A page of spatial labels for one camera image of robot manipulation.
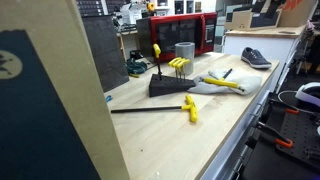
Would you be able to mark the black wedge tool stand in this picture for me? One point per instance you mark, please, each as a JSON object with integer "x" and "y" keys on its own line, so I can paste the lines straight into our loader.
{"x": 163, "y": 85}

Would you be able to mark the grey white cloth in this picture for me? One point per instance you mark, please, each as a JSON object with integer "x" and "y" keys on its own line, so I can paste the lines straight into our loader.
{"x": 246, "y": 82}

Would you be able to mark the black foam panel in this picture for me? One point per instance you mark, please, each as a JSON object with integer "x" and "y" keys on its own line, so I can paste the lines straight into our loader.
{"x": 106, "y": 52}

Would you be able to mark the orange-handled clamp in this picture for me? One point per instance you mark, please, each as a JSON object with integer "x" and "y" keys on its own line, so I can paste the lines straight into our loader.
{"x": 278, "y": 138}

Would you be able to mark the yellow T-handle key in stand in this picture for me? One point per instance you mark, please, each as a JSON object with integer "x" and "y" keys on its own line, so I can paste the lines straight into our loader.
{"x": 177, "y": 64}

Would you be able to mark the open cardboard box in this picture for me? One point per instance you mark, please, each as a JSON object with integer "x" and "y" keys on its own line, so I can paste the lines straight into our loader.
{"x": 265, "y": 14}

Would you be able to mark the grey sneaker shoe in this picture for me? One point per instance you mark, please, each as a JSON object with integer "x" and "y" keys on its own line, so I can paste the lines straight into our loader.
{"x": 255, "y": 59}

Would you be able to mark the yellow T-handle key on cloth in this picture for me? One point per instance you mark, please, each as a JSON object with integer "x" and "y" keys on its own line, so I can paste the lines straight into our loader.
{"x": 220, "y": 82}

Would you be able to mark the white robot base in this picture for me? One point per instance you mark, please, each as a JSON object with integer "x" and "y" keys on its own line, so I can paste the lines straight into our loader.
{"x": 306, "y": 95}

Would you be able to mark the white side counter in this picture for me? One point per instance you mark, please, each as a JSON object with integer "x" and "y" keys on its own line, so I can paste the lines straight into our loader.
{"x": 274, "y": 44}

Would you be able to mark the red black microwave oven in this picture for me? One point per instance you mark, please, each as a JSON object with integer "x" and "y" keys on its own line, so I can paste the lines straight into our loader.
{"x": 166, "y": 31}

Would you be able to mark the grey metal cylinder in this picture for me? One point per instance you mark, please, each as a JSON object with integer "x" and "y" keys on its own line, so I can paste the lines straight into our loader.
{"x": 186, "y": 50}

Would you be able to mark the large cardboard box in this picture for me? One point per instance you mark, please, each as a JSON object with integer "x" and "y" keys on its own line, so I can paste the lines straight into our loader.
{"x": 54, "y": 121}

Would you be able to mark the long yellow T-handle hex key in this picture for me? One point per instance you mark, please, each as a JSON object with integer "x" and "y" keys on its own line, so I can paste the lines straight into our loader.
{"x": 189, "y": 106}

